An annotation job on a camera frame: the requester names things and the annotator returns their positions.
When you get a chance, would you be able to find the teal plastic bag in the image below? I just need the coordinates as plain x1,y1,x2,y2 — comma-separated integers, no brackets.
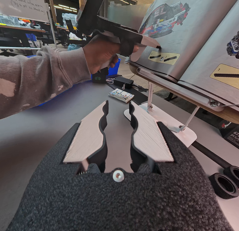
67,44,81,52

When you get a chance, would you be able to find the metal page holder wire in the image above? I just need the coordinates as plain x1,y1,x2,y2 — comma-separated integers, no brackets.
122,69,141,90
210,101,239,107

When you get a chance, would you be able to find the black power adapter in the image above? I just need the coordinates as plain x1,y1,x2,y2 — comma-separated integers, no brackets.
114,76,134,89

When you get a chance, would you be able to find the folded shiny sticker sheet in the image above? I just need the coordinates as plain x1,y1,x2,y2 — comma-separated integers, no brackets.
108,88,135,103

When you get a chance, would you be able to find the black box with green lights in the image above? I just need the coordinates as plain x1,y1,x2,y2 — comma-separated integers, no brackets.
92,67,109,84

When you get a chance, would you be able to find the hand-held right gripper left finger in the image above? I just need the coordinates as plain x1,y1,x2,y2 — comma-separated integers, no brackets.
63,100,109,172

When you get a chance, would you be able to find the white metal book stand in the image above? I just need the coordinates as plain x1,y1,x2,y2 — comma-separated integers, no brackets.
124,64,239,148

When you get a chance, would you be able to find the background wooden workbench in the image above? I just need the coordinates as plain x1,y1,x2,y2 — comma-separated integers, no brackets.
0,14,47,56

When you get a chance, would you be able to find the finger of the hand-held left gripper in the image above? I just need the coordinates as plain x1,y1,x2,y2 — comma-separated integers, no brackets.
141,36,161,49
129,45,146,62

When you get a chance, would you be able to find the person's left forearm grey sleeve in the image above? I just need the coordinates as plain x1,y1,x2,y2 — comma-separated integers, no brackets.
0,45,92,119

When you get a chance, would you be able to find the black toy tyre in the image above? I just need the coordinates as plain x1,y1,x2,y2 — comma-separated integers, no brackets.
209,173,236,200
223,166,239,188

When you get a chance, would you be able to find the person's left hand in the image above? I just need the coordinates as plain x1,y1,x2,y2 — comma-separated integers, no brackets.
83,36,139,74

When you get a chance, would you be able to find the black toy car set box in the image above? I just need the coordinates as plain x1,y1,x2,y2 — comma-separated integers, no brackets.
219,121,239,149

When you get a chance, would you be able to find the toy car instruction booklet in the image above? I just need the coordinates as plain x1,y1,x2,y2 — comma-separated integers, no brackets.
129,0,239,107

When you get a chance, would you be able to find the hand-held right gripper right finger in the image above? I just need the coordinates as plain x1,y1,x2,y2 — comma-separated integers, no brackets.
129,101,174,173

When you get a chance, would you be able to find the whiteboard on stand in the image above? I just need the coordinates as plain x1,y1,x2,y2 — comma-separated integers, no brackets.
0,0,57,48

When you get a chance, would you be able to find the black adapter cable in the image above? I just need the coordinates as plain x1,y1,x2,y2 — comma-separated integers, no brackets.
132,84,148,92

